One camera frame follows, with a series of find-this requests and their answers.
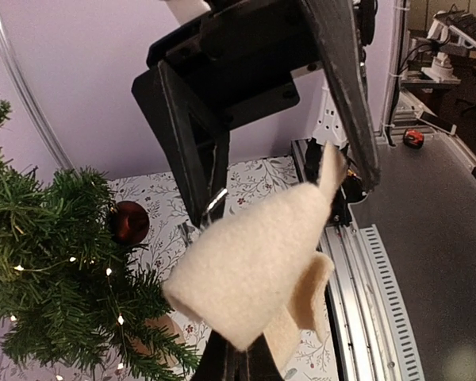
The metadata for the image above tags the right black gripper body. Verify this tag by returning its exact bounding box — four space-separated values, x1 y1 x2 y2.
132 1 318 129

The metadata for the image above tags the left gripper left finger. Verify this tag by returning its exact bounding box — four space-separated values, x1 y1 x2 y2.
196 331 240 381

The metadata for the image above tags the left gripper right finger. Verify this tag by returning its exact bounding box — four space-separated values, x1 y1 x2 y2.
241 334 283 381

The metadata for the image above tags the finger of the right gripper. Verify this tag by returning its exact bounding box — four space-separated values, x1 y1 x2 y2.
299 0 380 191
132 61 230 228

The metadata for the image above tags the beige burlap bow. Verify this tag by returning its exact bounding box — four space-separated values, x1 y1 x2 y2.
163 144 346 369

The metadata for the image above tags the dark red bauble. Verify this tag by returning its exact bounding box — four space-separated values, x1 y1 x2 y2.
109 201 150 246

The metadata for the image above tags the small green christmas tree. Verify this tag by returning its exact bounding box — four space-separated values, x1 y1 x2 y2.
0 94 202 381

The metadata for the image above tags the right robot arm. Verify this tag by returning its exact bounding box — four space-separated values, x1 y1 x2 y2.
132 1 380 228

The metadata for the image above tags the wooden tree base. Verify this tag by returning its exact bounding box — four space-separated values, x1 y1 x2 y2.
134 315 186 368

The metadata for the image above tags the floral table mat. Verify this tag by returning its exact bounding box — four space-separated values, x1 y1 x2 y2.
0 156 339 380

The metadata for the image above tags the red tape measure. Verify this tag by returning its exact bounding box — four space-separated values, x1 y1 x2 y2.
402 129 424 150

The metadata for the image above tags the front aluminium rail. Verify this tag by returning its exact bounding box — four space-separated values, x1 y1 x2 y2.
291 137 428 381

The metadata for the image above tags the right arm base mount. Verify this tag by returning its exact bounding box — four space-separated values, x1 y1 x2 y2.
304 138 367 226

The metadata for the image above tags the right aluminium frame post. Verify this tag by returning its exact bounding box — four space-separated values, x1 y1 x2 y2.
0 13 74 169

